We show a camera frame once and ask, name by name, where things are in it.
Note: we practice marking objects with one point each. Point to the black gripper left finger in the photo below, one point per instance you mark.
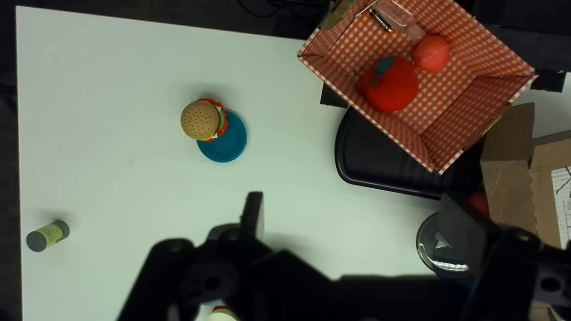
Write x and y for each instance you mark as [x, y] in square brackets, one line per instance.
[253, 212]

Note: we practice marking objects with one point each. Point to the toy hamburger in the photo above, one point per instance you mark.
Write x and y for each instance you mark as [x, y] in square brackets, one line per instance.
[205, 119]

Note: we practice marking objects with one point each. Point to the red toy tomato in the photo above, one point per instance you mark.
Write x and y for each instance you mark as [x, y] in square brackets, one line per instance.
[390, 83]

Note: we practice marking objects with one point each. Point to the small green cylinder can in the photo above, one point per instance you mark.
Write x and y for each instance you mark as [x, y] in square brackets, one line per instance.
[48, 235]

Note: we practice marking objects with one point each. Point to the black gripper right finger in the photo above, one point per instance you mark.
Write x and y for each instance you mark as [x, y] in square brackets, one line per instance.
[467, 230]

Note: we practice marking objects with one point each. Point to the small red toy fruit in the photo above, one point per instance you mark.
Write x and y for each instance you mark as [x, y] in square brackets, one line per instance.
[433, 53]

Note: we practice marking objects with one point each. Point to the red checkered cardboard box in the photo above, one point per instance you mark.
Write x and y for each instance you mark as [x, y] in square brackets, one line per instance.
[455, 107]

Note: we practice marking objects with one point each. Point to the brown cardboard box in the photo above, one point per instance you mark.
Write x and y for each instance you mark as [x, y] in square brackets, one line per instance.
[528, 178]

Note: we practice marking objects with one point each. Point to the blue toy plate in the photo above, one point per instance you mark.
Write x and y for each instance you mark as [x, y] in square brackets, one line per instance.
[231, 144]

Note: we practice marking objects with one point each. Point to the clear glass pot lid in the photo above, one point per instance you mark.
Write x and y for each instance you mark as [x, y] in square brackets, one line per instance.
[437, 251]

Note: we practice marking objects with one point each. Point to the black baking tray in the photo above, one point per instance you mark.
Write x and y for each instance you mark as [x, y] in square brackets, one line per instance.
[371, 158]

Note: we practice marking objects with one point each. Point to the clear plastic container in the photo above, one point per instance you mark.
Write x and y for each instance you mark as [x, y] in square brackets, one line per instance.
[399, 17]

